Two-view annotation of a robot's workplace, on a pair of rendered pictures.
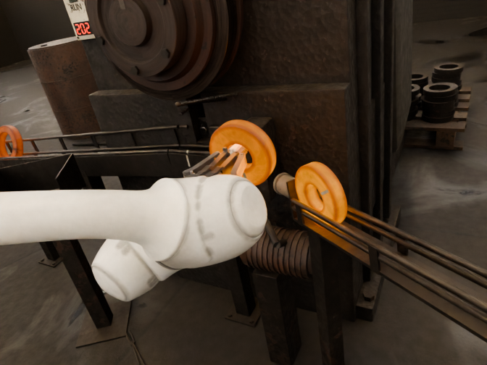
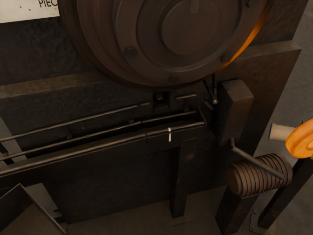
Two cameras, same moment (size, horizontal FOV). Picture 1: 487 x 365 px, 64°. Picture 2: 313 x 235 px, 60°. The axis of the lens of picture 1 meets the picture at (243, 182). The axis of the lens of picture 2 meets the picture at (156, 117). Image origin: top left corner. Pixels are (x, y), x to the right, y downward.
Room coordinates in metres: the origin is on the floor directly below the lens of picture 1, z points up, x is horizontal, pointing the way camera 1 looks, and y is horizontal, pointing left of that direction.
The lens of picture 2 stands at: (0.79, 0.59, 1.37)
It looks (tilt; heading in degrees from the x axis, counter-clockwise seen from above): 47 degrees down; 313
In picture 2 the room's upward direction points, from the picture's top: straight up
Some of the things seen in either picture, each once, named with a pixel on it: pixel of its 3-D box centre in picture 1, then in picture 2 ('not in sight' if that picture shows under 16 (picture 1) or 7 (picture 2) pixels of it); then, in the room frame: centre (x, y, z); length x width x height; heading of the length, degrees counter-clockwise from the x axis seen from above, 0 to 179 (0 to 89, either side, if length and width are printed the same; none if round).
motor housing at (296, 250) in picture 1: (288, 300); (245, 198); (0.87, -0.07, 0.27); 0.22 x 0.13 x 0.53; 58
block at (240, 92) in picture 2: (261, 158); (229, 113); (1.05, -0.07, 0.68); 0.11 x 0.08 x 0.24; 148
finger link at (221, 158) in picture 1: (214, 168); not in sight; (0.71, 0.05, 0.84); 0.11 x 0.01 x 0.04; 148
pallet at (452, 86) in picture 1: (375, 94); not in sight; (2.71, -1.08, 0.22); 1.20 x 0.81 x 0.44; 56
